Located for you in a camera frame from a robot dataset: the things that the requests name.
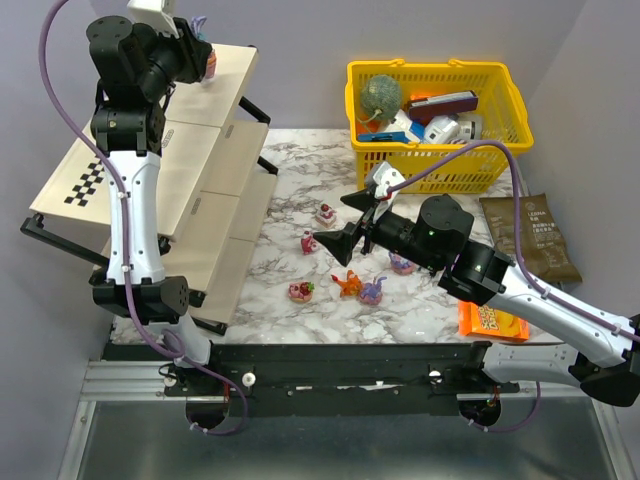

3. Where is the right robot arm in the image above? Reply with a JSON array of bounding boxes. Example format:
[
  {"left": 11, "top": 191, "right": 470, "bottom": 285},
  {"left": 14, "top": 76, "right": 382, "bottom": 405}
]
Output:
[{"left": 313, "top": 190, "right": 639, "bottom": 407}]

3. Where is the pink bear toy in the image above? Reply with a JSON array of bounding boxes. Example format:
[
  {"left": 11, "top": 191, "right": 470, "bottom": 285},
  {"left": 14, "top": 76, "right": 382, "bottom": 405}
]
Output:
[{"left": 300, "top": 231, "right": 319, "bottom": 255}]

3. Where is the blue box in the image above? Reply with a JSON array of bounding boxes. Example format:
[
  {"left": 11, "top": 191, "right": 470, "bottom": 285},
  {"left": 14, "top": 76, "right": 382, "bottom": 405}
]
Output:
[{"left": 357, "top": 131, "right": 409, "bottom": 144}]

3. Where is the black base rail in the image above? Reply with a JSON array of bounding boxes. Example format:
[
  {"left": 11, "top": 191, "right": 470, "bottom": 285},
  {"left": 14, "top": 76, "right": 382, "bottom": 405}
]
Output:
[{"left": 165, "top": 341, "right": 519, "bottom": 417}]

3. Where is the purple bunny cupcake toy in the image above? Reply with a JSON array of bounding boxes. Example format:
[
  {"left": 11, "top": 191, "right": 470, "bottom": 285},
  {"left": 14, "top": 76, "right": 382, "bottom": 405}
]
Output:
[{"left": 191, "top": 16, "right": 217, "bottom": 84}]

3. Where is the strawberry tart toy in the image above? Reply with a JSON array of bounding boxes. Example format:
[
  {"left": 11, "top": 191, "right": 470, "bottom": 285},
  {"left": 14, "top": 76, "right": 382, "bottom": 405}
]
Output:
[{"left": 288, "top": 281, "right": 315, "bottom": 303}]

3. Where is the orange snack box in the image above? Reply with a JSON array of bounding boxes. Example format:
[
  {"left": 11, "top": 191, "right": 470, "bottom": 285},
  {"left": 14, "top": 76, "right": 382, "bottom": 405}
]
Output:
[{"left": 458, "top": 301, "right": 530, "bottom": 342}]

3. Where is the strawberry cake slice toy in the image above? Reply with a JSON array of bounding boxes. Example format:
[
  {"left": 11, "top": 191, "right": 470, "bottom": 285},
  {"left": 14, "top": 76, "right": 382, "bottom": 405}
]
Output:
[{"left": 315, "top": 203, "right": 337, "bottom": 228}]

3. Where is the brown coffee bag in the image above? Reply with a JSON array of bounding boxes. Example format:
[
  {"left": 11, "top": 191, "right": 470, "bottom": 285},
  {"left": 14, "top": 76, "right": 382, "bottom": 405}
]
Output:
[{"left": 480, "top": 194, "right": 582, "bottom": 284}]

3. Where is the yellow plastic basket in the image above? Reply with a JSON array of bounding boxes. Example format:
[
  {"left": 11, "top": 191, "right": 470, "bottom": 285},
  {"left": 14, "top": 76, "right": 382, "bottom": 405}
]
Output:
[{"left": 344, "top": 59, "right": 534, "bottom": 186}]

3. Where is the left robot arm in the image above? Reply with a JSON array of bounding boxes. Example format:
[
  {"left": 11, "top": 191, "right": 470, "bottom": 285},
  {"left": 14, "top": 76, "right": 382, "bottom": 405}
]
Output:
[{"left": 86, "top": 16, "right": 212, "bottom": 366}]

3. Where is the white bottle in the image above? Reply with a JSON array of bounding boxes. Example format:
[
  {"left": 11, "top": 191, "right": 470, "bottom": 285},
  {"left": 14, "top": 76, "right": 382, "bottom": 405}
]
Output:
[{"left": 457, "top": 112, "right": 484, "bottom": 142}]

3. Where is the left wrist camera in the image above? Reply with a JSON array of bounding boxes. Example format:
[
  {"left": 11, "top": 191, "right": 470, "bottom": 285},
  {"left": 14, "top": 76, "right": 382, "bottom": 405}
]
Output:
[{"left": 127, "top": 0, "right": 179, "bottom": 37}]

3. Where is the purple box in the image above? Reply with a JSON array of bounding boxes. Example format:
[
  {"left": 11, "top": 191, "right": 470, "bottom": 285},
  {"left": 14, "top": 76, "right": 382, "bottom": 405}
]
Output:
[{"left": 408, "top": 90, "right": 479, "bottom": 121}]

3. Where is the green melon ball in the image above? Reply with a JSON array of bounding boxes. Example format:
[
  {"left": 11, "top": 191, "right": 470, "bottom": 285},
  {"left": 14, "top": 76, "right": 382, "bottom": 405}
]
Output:
[{"left": 360, "top": 75, "right": 403, "bottom": 121}]

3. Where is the beige tiered shelf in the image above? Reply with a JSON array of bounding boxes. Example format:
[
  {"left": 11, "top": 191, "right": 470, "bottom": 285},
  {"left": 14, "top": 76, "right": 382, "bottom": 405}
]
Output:
[{"left": 24, "top": 44, "right": 278, "bottom": 335}]

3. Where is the purple bunny pink donut toy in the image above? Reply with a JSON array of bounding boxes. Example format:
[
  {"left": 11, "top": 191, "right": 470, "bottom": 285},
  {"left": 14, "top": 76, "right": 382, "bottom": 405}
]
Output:
[{"left": 388, "top": 252, "right": 415, "bottom": 275}]

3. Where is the orange dragon toy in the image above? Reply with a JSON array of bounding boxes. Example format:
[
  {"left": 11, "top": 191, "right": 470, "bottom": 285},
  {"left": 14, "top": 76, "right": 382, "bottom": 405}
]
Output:
[{"left": 331, "top": 270, "right": 363, "bottom": 298}]

